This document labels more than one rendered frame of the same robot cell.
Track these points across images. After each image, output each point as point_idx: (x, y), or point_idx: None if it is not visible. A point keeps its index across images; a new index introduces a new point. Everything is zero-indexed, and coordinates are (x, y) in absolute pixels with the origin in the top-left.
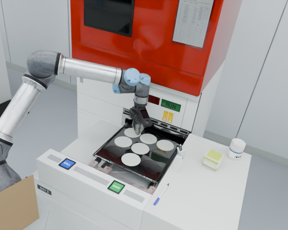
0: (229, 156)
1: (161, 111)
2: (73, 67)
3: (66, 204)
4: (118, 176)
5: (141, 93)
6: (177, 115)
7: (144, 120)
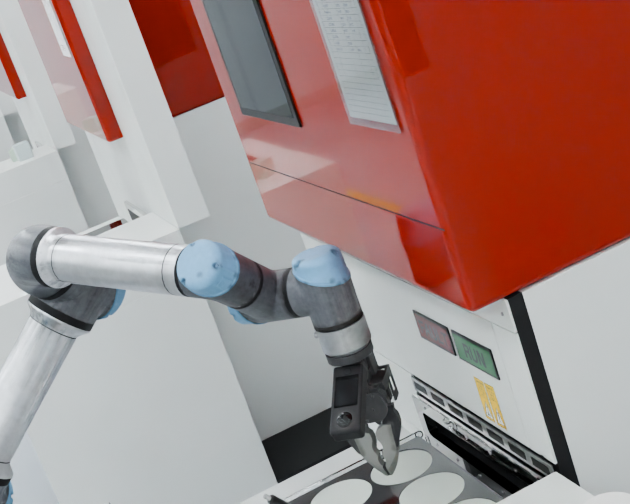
0: None
1: (469, 379)
2: (70, 262)
3: None
4: None
5: (314, 316)
6: (502, 393)
7: (336, 414)
